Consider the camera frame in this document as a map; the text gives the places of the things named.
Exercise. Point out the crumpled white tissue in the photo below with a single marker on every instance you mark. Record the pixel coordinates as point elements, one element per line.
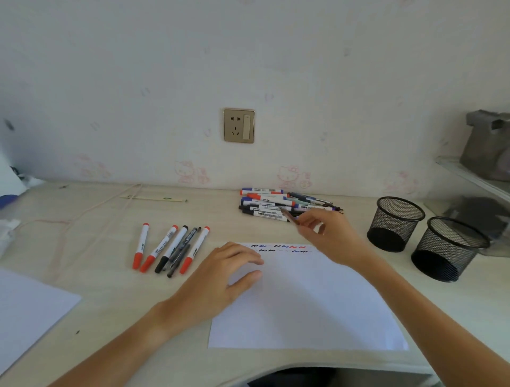
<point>7,235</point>

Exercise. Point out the person's right forearm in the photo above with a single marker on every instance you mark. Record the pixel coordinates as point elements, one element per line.
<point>430,319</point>

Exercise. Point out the person's left hand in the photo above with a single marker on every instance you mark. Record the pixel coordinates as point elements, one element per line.
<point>207,287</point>

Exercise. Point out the pile of assorted pens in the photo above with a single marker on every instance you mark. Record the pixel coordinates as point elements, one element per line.
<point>267,207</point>

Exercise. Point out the white paper sheet with squiggles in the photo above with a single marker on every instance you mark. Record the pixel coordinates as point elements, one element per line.
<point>303,315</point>

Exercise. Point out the black mesh cup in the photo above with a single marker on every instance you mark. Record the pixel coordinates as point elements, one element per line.
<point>394,225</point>
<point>446,251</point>

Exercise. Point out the small white scrap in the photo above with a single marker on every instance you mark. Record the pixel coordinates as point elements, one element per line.
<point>34,182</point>

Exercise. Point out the dark slim pen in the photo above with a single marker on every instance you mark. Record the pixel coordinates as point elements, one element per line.
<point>191,237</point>

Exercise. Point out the clear slim pen black cap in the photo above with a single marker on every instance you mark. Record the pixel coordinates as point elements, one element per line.
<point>177,263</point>

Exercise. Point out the white plastic bag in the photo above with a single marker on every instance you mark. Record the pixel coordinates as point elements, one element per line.
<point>10,179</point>

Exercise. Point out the black cap whiteboard marker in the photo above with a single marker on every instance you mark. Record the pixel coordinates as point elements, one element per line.
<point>173,247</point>

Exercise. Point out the clear acrylic rack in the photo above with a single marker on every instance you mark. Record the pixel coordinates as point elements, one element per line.
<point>474,179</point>

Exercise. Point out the light wooden table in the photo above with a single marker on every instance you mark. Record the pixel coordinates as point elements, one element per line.
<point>119,299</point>

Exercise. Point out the gold wall socket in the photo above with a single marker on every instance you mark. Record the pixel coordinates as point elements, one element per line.
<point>233,125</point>

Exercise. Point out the blank white paper sheet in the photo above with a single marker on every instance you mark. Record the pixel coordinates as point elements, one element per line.
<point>28,315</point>

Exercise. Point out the paper-wrapped chopsticks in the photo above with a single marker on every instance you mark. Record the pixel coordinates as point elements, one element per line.
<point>153,198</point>

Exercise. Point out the red-capped white marker pen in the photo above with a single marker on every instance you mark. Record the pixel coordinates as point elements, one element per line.
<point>161,247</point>
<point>196,249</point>
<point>141,243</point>

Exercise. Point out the person's right hand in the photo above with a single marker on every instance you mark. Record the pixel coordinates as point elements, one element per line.
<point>338,239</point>

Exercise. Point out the person's left forearm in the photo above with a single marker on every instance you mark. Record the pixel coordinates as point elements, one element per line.
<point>115,355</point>

